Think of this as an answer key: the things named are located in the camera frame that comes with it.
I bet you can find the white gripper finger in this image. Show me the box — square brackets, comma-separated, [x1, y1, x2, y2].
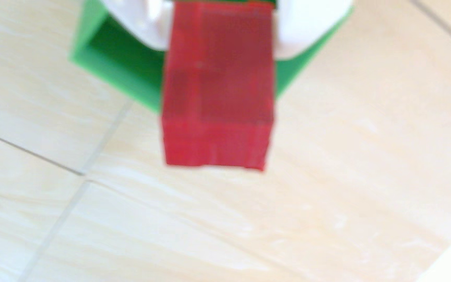
[100, 0, 174, 52]
[274, 0, 354, 60]

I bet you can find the red block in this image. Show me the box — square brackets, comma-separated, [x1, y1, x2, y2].
[161, 1, 276, 172]

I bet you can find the green box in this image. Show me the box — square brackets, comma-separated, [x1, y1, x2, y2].
[69, 0, 355, 114]

